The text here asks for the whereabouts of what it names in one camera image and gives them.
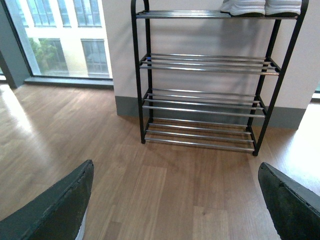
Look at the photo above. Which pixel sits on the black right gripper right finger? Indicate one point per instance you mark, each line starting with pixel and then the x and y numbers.
pixel 294 209

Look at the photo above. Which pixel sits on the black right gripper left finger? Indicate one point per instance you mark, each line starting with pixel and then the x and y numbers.
pixel 57 213

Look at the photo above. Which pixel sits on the grey knit sneaker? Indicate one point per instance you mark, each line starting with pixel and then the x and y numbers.
pixel 282 8
pixel 243 8

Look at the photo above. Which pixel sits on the light blue slipper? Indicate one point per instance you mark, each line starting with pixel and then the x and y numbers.
pixel 81 231

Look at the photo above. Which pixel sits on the black metal shoe rack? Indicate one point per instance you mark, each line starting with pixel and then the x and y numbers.
pixel 202 118

